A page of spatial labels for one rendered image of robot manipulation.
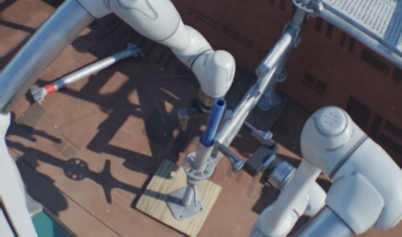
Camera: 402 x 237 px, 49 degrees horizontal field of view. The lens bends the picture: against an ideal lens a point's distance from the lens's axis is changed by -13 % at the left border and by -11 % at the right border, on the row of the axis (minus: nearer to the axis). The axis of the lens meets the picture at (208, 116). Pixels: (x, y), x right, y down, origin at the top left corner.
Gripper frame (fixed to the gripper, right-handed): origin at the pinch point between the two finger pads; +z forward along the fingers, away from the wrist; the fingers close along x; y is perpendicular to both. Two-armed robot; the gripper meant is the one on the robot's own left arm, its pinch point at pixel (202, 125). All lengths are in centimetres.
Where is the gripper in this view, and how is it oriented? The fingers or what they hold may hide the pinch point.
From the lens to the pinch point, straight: 187.7
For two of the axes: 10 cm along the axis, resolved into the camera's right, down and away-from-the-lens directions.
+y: 1.1, 8.1, -5.7
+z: -1.9, 5.8, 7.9
